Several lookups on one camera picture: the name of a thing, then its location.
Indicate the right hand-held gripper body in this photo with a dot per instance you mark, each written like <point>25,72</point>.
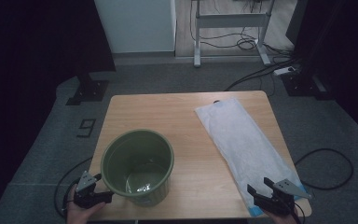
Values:
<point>279,202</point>

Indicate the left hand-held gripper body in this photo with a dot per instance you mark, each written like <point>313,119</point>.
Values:
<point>85,194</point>

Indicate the green plastic bucket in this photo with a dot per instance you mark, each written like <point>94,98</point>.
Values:
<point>136,165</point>

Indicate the white blue-edged plastic bag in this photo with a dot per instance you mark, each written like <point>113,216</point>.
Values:
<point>245,143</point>

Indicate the person's right hand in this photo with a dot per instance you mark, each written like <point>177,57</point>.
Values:
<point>286,220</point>

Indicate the person's left hand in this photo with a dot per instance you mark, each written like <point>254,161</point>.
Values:
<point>77,216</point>

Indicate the black stand base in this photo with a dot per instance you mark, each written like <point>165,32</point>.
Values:
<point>88,90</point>
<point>301,84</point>

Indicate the white power strip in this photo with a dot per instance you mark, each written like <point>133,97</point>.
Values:
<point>284,71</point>

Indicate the dark curtain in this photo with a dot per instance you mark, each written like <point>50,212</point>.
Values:
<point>348,46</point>
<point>28,62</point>

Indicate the white cabinet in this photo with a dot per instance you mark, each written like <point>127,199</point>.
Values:
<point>136,25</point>

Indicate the grey metal stand frame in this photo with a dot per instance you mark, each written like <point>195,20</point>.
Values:
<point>230,20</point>

